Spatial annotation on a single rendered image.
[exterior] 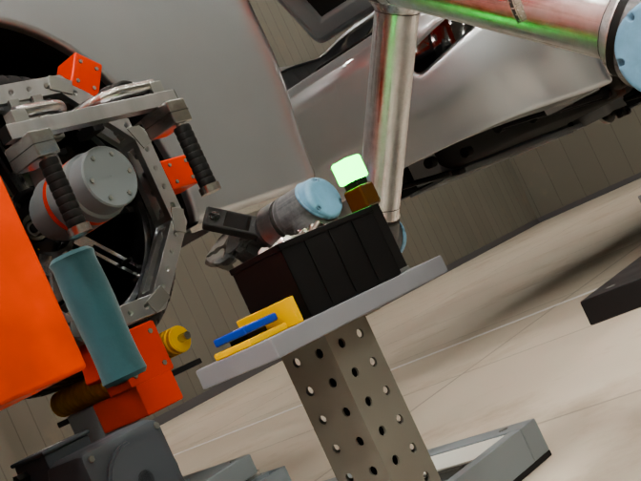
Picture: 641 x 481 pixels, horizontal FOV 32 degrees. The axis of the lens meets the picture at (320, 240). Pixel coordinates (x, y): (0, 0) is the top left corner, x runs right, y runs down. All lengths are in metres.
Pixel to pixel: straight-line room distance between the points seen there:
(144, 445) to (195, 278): 9.09
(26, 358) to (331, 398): 0.44
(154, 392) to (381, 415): 0.73
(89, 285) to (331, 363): 0.64
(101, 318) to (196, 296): 8.79
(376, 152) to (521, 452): 0.64
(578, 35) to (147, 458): 0.96
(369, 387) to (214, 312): 9.34
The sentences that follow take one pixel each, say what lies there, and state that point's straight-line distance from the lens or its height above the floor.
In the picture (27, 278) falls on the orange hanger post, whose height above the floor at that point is 0.67.
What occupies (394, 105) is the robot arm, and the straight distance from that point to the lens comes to 2.19.
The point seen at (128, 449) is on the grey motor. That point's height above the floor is 0.38.
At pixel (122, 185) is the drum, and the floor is 0.82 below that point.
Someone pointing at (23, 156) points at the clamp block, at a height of 0.92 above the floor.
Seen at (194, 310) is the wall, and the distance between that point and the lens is 10.81.
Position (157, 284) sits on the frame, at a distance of 2.39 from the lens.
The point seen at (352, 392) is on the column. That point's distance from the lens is 1.65.
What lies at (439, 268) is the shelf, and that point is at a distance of 1.83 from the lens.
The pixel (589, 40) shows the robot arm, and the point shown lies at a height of 0.65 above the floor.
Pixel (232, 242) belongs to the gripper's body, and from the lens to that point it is 2.35.
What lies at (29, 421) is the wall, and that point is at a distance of 9.20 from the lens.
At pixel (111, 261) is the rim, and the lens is 2.48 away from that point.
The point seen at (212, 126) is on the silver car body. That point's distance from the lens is 2.80.
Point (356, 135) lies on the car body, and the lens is 4.72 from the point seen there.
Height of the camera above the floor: 0.48
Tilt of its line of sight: 2 degrees up
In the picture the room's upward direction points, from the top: 25 degrees counter-clockwise
